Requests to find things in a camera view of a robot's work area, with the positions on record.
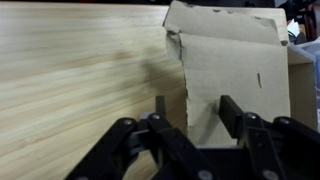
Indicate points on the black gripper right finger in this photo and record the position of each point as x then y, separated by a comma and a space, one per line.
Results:
231, 116

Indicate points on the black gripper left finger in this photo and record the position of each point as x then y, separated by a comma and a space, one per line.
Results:
160, 107

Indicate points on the brown cardboard box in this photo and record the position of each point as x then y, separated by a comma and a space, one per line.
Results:
244, 53

